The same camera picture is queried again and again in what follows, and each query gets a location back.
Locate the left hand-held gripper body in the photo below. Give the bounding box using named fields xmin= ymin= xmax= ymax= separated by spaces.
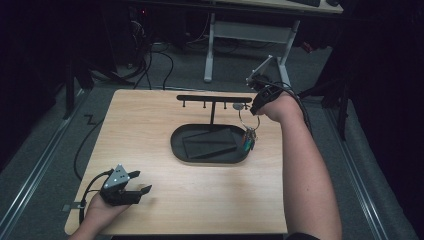
xmin=99 ymin=163 xmax=142 ymax=206

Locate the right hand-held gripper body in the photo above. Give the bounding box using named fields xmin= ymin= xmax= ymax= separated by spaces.
xmin=245 ymin=55 xmax=284 ymax=108

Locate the key ring with coloured tags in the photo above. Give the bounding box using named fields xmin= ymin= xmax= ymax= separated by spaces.
xmin=237 ymin=105 xmax=261 ymax=153

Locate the black key stand with tray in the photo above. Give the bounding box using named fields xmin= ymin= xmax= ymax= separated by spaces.
xmin=170 ymin=94 xmax=253 ymax=165

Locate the black phone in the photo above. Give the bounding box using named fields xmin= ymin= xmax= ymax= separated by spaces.
xmin=181 ymin=127 xmax=239 ymax=160

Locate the person's right hand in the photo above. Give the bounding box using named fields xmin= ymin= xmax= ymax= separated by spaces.
xmin=257 ymin=92 xmax=303 ymax=124

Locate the person's left hand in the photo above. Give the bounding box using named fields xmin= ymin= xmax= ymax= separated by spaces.
xmin=81 ymin=193 xmax=131 ymax=231

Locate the white-framed desk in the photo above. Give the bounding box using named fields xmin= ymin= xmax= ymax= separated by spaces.
xmin=203 ymin=0 xmax=344 ymax=91

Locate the black metal stand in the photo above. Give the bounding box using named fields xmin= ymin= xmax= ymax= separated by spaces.
xmin=290 ymin=74 xmax=355 ymax=142
xmin=62 ymin=56 xmax=135 ymax=120

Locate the black keyboard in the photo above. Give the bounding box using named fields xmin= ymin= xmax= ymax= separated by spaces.
xmin=288 ymin=0 xmax=322 ymax=8

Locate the dark computer tower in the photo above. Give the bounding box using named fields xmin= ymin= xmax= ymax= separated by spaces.
xmin=128 ymin=5 xmax=152 ymax=69

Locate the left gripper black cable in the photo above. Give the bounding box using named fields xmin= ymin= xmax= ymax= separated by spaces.
xmin=78 ymin=168 xmax=115 ymax=225

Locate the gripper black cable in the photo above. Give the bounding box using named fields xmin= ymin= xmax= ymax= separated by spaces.
xmin=78 ymin=168 xmax=115 ymax=225
xmin=256 ymin=79 xmax=313 ymax=135

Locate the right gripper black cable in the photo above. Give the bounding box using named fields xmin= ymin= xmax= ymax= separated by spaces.
xmin=256 ymin=79 xmax=313 ymax=135

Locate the black floor cable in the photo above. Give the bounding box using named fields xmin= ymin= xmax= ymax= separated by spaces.
xmin=73 ymin=118 xmax=105 ymax=182

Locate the aluminium floor rail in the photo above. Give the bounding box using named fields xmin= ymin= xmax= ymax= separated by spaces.
xmin=323 ymin=106 xmax=390 ymax=240
xmin=0 ymin=89 xmax=87 ymax=236

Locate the bundle of black cables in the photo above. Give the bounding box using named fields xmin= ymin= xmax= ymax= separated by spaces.
xmin=131 ymin=41 xmax=175 ymax=91

